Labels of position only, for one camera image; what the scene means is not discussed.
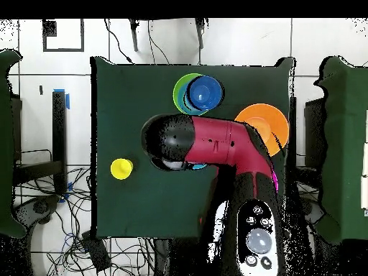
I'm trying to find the light blue plastic bowl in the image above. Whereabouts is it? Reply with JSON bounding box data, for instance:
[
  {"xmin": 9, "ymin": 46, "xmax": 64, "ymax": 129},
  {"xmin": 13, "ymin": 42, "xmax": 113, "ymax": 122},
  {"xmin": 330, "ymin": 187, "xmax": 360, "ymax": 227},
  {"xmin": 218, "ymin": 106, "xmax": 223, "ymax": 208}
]
[{"xmin": 176, "ymin": 84, "xmax": 211, "ymax": 115}]

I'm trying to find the dark blue plastic bowl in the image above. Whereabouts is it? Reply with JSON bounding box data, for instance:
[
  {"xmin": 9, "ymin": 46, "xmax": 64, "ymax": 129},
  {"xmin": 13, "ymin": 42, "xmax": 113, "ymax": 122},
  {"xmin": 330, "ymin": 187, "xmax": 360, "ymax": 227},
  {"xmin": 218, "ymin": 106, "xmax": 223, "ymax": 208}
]
[{"xmin": 186, "ymin": 75, "xmax": 224, "ymax": 112}]

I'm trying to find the green plastic bowl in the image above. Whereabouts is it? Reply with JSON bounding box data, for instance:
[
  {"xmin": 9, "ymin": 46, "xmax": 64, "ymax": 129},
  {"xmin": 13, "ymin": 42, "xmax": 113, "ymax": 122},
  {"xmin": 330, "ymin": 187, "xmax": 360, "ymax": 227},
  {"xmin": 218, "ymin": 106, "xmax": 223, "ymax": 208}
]
[{"xmin": 172, "ymin": 73, "xmax": 203, "ymax": 116}]

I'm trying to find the yellow plastic cup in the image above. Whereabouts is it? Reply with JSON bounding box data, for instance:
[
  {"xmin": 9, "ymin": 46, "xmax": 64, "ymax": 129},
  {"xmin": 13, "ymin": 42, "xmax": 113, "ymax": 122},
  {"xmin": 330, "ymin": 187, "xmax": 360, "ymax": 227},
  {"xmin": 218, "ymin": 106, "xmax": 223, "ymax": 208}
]
[{"xmin": 110, "ymin": 158, "xmax": 134, "ymax": 181}]

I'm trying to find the dark green table cloth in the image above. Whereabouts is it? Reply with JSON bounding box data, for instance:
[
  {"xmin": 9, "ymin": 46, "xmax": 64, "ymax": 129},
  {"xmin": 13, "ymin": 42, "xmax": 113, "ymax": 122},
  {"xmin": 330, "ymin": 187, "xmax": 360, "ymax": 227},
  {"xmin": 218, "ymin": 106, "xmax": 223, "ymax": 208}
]
[{"xmin": 90, "ymin": 56, "xmax": 295, "ymax": 240}]

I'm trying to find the large yellow-orange plastic bowl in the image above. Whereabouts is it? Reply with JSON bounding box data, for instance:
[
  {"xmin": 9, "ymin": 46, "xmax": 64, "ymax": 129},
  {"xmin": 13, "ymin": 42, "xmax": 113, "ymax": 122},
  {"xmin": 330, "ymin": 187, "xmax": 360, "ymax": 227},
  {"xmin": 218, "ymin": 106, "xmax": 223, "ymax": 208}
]
[{"xmin": 234, "ymin": 103, "xmax": 290, "ymax": 157}]

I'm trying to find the black stand leg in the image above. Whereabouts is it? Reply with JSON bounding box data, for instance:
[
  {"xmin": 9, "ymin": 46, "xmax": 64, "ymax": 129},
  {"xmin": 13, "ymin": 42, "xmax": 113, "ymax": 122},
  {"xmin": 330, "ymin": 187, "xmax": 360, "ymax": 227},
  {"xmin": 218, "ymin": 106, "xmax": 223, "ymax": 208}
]
[
  {"xmin": 194, "ymin": 17, "xmax": 210, "ymax": 50},
  {"xmin": 128, "ymin": 18, "xmax": 139, "ymax": 52}
]

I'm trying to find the blue tape strip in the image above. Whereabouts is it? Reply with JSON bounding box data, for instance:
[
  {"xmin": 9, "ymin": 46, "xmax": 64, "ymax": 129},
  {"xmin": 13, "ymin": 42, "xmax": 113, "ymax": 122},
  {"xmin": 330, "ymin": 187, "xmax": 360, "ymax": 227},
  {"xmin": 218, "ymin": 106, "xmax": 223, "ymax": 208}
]
[{"xmin": 53, "ymin": 88, "xmax": 70, "ymax": 110}]

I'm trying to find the black power strip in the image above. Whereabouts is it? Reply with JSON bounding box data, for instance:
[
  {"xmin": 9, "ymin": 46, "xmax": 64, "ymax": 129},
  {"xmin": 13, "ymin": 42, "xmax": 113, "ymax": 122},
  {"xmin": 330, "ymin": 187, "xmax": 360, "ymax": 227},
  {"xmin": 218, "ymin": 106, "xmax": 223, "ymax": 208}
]
[{"xmin": 80, "ymin": 230, "xmax": 112, "ymax": 273}]

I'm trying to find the green cloth side table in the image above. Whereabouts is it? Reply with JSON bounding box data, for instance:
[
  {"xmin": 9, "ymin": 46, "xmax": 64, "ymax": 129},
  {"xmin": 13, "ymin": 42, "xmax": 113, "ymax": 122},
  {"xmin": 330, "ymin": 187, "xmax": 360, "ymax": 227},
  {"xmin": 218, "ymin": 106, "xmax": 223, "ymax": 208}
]
[
  {"xmin": 0, "ymin": 49, "xmax": 27, "ymax": 239},
  {"xmin": 313, "ymin": 55, "xmax": 368, "ymax": 245}
]

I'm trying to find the black stand post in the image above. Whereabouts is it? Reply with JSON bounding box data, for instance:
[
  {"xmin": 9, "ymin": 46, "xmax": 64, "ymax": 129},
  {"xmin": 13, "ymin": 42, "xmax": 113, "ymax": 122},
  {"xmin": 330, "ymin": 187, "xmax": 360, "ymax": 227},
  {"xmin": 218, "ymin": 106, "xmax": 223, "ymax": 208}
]
[{"xmin": 12, "ymin": 91, "xmax": 68, "ymax": 196}]

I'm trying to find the thin black cable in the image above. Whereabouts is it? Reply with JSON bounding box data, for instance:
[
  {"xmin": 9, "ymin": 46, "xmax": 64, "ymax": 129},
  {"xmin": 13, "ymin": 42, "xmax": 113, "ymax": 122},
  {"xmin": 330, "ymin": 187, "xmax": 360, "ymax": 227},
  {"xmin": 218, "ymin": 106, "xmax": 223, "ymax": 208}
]
[{"xmin": 103, "ymin": 18, "xmax": 135, "ymax": 65}]

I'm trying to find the tangle of cables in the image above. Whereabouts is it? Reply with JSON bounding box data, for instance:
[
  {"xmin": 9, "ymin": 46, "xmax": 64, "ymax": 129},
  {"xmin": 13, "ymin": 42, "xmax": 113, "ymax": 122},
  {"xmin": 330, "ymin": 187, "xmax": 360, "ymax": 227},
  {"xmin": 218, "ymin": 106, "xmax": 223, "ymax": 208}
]
[{"xmin": 14, "ymin": 165, "xmax": 156, "ymax": 276}]

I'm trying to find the black square floor frame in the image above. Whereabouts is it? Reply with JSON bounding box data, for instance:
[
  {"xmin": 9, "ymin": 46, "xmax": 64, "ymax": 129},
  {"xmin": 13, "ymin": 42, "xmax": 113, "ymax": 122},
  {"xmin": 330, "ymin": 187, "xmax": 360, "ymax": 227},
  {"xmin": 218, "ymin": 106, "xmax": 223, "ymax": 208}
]
[{"xmin": 42, "ymin": 19, "xmax": 85, "ymax": 53}]

